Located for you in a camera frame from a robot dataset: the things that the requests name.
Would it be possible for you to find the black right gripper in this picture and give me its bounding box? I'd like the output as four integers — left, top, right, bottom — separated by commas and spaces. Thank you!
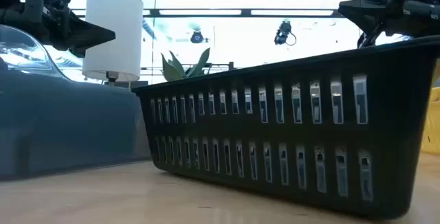
338, 0, 440, 49

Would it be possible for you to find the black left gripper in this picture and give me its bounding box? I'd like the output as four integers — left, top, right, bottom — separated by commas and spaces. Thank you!
0, 0, 117, 59

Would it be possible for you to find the smoky translucent plastic basket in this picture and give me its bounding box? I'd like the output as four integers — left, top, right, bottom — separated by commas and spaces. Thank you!
0, 24, 152, 182

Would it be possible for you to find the white shade table lamp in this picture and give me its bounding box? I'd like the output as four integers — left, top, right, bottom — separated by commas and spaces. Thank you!
81, 0, 144, 87

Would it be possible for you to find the green plant in white pot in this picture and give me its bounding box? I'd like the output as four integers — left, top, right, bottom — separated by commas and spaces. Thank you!
160, 47, 211, 82

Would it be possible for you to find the dark round ceiling fixture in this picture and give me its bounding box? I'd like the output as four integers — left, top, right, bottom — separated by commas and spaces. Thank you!
190, 28, 206, 45

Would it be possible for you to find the black slotted plastic basket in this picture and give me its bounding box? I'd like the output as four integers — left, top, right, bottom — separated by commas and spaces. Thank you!
131, 34, 440, 221

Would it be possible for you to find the black overhead camera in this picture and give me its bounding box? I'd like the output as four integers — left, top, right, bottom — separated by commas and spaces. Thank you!
274, 20, 297, 46

